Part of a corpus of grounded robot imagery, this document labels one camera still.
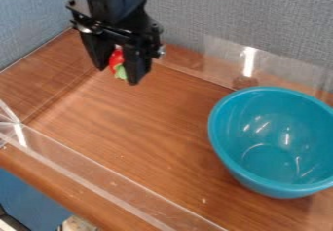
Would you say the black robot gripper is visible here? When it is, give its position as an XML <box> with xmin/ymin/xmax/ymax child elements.
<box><xmin>66</xmin><ymin>0</ymin><xmax>163</xmax><ymax>85</ymax></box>

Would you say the red toy strawberry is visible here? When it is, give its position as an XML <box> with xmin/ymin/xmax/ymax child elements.
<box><xmin>107</xmin><ymin>46</ymin><xmax>127</xmax><ymax>80</ymax></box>

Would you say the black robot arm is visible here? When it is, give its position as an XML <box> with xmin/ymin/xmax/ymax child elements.
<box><xmin>66</xmin><ymin>0</ymin><xmax>165</xmax><ymax>85</ymax></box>

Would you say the blue plastic bowl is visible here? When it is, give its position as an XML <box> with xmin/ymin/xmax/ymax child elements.
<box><xmin>206</xmin><ymin>87</ymin><xmax>333</xmax><ymax>199</ymax></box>

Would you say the clear acrylic back barrier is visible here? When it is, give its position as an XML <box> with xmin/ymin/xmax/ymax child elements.
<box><xmin>157</xmin><ymin>35</ymin><xmax>333</xmax><ymax>107</ymax></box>

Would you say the clear acrylic barrier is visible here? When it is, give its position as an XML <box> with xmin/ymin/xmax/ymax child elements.
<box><xmin>157</xmin><ymin>35</ymin><xmax>333</xmax><ymax>107</ymax></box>
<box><xmin>0</xmin><ymin>100</ymin><xmax>226</xmax><ymax>231</ymax></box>

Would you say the clear acrylic front barrier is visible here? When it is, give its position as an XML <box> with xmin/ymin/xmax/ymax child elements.
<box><xmin>0</xmin><ymin>100</ymin><xmax>226</xmax><ymax>231</ymax></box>

